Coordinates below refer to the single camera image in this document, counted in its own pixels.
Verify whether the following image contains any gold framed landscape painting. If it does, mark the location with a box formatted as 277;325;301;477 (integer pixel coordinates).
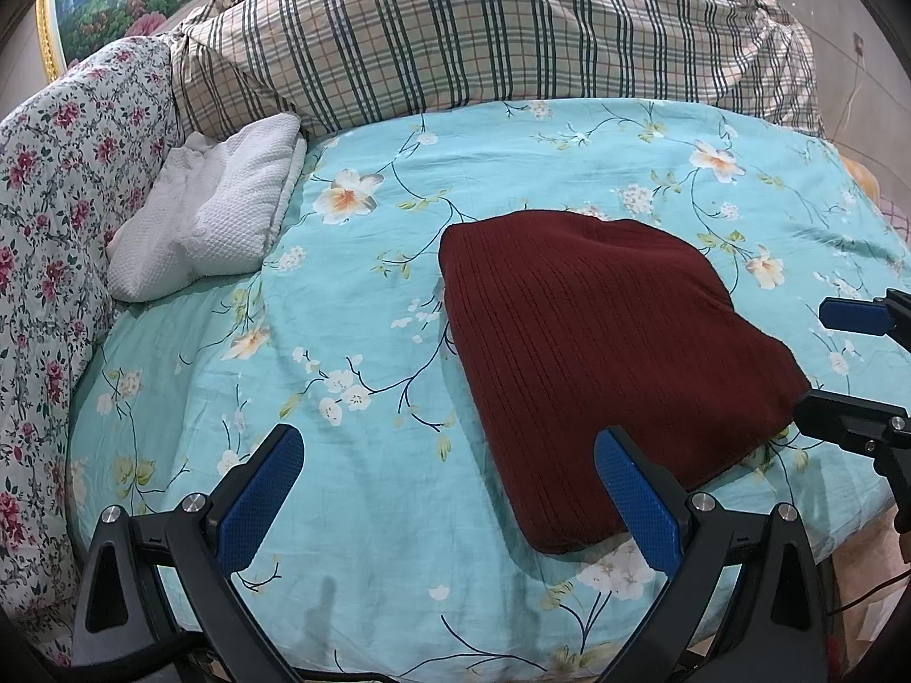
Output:
35;0;335;79

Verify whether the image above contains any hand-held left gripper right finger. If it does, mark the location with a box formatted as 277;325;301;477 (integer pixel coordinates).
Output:
593;425;830;683

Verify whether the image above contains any red floral quilt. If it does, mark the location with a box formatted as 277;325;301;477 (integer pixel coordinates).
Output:
0;35;182;663

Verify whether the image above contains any plaid quilt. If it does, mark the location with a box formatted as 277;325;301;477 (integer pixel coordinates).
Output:
169;0;827;139

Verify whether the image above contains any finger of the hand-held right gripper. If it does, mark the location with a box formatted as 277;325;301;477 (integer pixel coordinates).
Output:
792;388;911;534
818;288;911;349

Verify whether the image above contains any white waffle towel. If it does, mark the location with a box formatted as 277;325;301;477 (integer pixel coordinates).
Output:
106;112;309;302

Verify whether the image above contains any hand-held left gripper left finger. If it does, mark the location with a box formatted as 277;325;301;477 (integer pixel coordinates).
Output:
71;423;306;683

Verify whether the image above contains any light blue floral bedsheet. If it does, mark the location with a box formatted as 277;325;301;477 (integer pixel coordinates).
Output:
67;96;911;683

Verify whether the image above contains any dark red knitted sweater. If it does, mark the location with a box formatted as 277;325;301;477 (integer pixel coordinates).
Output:
437;208;812;557

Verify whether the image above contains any yellow cloth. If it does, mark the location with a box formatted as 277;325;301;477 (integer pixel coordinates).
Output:
846;158;885;201

